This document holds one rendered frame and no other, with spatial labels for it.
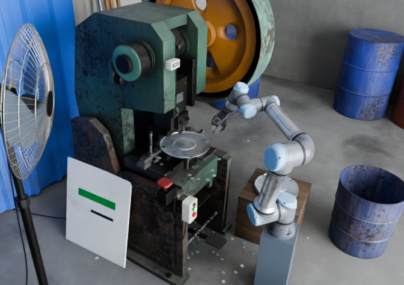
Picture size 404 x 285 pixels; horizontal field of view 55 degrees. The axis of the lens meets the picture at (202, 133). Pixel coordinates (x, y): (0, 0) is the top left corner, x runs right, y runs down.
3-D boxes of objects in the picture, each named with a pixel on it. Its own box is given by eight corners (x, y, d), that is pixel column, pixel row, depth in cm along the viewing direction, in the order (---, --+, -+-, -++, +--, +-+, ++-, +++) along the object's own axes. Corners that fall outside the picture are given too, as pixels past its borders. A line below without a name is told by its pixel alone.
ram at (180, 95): (192, 122, 224) (193, 74, 210) (177, 133, 213) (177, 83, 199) (169, 115, 232) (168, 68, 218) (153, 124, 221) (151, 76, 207)
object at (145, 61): (158, 86, 191) (157, 41, 180) (143, 93, 183) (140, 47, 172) (124, 76, 201) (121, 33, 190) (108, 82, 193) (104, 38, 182)
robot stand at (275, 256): (288, 279, 239) (300, 223, 217) (282, 302, 225) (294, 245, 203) (260, 269, 245) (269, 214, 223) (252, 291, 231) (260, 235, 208)
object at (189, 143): (216, 154, 216) (216, 153, 215) (165, 161, 209) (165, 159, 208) (202, 130, 240) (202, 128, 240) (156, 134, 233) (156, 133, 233)
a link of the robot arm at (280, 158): (277, 225, 203) (309, 153, 166) (252, 232, 198) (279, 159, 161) (267, 207, 211) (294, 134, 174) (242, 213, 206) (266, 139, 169)
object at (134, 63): (211, 52, 228) (214, 22, 219) (137, 87, 179) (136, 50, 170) (187, 45, 236) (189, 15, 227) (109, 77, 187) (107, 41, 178)
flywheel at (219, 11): (295, 41, 219) (221, -64, 218) (281, 49, 204) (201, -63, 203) (215, 101, 267) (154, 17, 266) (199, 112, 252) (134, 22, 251)
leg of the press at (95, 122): (190, 276, 239) (193, 153, 194) (179, 290, 230) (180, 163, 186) (85, 218, 281) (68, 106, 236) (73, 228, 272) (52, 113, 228)
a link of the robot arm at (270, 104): (329, 147, 170) (275, 88, 205) (308, 151, 166) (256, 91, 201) (321, 166, 177) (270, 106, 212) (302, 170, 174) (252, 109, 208)
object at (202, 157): (216, 167, 228) (217, 147, 221) (202, 178, 218) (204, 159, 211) (181, 154, 239) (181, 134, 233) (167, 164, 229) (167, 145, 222)
